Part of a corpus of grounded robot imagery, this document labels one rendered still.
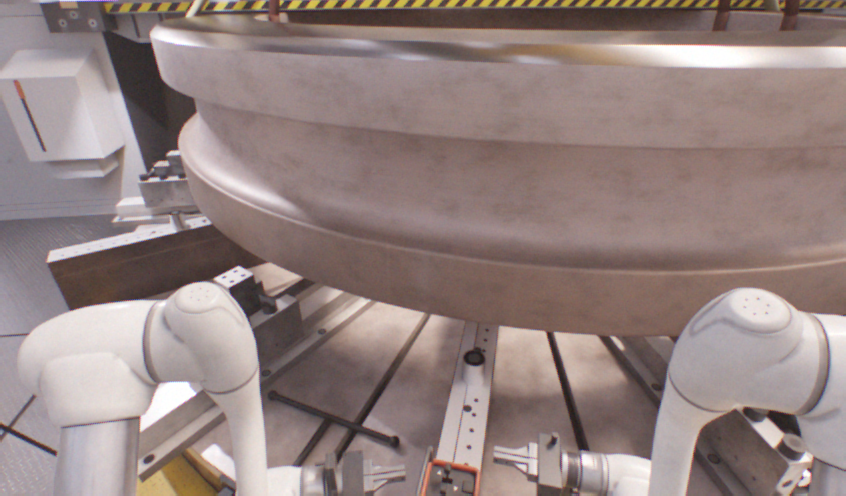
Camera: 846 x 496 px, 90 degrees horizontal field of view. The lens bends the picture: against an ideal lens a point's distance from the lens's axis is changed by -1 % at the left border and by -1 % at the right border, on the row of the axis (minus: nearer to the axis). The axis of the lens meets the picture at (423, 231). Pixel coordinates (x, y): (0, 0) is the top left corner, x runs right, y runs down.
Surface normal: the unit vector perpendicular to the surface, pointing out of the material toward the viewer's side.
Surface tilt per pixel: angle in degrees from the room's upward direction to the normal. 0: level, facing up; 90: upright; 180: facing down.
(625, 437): 0
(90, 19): 90
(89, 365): 48
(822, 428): 93
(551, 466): 0
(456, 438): 0
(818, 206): 83
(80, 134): 90
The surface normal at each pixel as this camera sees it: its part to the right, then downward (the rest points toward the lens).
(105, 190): 0.13, 0.47
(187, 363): 0.33, 0.52
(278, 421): 0.00, -0.88
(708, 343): -0.98, 0.04
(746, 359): -0.54, 0.40
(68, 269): 0.53, 0.40
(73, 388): 0.07, -0.25
